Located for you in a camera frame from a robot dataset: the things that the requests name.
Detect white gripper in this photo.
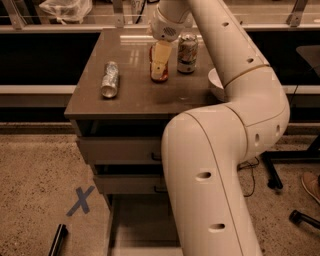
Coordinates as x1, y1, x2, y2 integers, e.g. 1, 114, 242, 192
150, 8, 193, 74

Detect red coke can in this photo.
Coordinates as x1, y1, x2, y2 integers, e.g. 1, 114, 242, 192
149, 45, 168, 83

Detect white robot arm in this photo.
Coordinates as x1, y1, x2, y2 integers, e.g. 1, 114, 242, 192
151, 0, 290, 256

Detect green white soda can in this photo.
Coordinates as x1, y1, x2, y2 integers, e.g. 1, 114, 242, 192
177, 32, 198, 74

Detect grey drawer cabinet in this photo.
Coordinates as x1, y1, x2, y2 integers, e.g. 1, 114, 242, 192
63, 27, 244, 256

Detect silver can lying down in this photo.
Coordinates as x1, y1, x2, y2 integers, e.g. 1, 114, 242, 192
101, 61, 119, 98

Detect open bottom drawer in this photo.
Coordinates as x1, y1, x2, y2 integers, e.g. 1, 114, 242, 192
106, 194, 183, 256

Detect white bowl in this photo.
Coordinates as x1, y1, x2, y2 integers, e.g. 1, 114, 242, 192
208, 68, 227, 102

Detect clear plastic bag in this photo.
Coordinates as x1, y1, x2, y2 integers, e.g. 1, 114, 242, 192
39, 0, 93, 24

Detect black stand leg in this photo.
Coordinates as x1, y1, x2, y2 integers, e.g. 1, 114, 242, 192
261, 152, 283, 189

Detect metal railing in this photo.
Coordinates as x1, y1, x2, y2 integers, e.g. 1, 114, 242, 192
0, 0, 320, 31

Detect blue tape cross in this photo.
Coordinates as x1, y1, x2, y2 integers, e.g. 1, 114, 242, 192
66, 186, 95, 217

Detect person's shoe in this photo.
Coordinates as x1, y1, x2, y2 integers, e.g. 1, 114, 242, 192
301, 172, 320, 204

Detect black bar bottom left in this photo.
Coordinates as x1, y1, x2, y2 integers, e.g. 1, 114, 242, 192
48, 224, 68, 256

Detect black caster leg right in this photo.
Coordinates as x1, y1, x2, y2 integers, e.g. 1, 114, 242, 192
289, 210, 320, 229

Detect top drawer with handle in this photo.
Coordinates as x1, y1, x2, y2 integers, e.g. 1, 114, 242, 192
77, 137, 161, 165

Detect drawer with handle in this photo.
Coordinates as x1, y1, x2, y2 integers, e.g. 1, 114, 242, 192
77, 137, 161, 165
93, 175, 167, 194

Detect black cable on floor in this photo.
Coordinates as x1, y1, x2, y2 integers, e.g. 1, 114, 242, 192
237, 156, 261, 198

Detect middle drawer with handle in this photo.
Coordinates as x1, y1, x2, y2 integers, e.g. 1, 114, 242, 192
93, 175, 167, 194

